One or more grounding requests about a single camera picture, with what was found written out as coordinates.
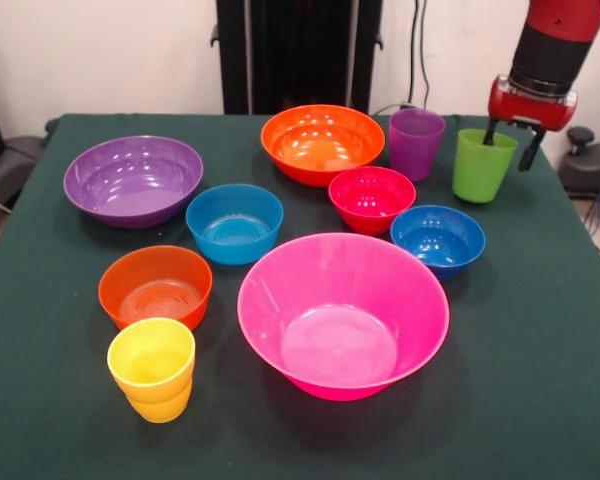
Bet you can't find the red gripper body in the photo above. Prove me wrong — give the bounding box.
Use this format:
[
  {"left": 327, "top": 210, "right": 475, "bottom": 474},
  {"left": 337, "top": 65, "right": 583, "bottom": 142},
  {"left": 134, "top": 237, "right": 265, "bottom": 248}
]
[{"left": 487, "top": 74, "right": 579, "bottom": 133}]

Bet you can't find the green cup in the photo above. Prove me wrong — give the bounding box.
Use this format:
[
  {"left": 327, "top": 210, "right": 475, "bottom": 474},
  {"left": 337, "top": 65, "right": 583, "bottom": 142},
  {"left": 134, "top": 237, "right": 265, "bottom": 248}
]
[{"left": 451, "top": 128, "right": 519, "bottom": 205}]

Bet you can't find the dark blue bowl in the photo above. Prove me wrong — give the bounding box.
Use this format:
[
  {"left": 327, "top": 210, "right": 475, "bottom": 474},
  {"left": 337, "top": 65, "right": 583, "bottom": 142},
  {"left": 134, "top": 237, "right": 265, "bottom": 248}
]
[{"left": 389, "top": 204, "right": 487, "bottom": 282}]

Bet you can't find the large pink bowl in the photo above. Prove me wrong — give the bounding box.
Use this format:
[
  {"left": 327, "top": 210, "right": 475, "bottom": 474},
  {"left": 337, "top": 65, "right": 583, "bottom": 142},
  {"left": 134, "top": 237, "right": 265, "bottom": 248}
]
[{"left": 236, "top": 232, "right": 451, "bottom": 402}]

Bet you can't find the black stand with knob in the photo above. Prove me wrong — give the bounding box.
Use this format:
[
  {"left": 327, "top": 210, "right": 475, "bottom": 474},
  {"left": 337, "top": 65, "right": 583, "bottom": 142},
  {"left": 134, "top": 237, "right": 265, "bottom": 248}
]
[{"left": 559, "top": 126, "right": 600, "bottom": 199}]

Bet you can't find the purple cup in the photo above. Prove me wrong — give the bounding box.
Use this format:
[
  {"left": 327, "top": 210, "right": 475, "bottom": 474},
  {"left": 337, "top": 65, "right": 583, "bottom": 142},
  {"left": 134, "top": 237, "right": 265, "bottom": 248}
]
[{"left": 388, "top": 108, "right": 447, "bottom": 183}]

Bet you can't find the small red bowl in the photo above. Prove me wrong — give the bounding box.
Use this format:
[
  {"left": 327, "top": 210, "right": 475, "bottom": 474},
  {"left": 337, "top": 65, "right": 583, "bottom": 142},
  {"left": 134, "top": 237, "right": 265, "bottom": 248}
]
[{"left": 328, "top": 166, "right": 418, "bottom": 237}]

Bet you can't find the large orange bowl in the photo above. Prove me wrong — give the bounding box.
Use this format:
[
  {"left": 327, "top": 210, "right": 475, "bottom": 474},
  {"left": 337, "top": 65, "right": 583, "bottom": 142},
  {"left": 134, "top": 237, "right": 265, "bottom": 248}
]
[{"left": 260, "top": 103, "right": 387, "bottom": 189}]

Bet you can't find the dark green table cloth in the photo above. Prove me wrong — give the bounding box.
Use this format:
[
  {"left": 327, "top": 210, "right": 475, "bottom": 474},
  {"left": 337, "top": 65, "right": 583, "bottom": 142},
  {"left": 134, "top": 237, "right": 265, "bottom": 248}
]
[{"left": 0, "top": 113, "right": 600, "bottom": 480}]

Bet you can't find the light blue bowl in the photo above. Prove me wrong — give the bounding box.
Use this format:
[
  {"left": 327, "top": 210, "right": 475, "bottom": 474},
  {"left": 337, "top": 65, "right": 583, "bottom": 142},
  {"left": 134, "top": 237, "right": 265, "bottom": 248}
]
[{"left": 185, "top": 183, "right": 285, "bottom": 266}]

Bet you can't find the large purple bowl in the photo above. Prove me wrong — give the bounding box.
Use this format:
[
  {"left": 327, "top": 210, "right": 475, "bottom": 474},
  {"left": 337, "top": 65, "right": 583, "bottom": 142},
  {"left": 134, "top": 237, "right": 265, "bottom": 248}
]
[{"left": 62, "top": 134, "right": 205, "bottom": 231}]

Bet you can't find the small orange-red bowl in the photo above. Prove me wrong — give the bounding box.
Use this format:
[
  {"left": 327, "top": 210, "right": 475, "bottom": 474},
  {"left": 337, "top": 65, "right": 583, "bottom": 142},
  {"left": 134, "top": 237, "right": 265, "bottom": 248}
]
[{"left": 97, "top": 244, "right": 214, "bottom": 332}]

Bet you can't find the yellow cup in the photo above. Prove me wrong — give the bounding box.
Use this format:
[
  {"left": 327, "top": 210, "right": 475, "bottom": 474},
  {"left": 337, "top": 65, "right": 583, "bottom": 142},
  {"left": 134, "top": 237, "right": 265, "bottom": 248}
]
[{"left": 106, "top": 317, "right": 197, "bottom": 425}]

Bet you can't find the black stand base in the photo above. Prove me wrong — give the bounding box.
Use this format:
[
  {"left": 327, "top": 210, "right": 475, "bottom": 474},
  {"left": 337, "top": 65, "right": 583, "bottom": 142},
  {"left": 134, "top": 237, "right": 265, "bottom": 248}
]
[{"left": 0, "top": 135, "right": 47, "bottom": 209}]

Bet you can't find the thin black wall cable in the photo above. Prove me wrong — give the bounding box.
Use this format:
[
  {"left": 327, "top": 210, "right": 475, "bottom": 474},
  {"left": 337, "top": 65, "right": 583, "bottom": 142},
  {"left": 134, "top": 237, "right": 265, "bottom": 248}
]
[
  {"left": 408, "top": 0, "right": 421, "bottom": 109},
  {"left": 419, "top": 0, "right": 431, "bottom": 110}
]

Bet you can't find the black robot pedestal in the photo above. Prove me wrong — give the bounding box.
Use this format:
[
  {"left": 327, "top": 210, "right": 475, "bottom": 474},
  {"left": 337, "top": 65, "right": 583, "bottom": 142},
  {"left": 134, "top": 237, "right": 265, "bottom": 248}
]
[{"left": 210, "top": 0, "right": 384, "bottom": 116}]

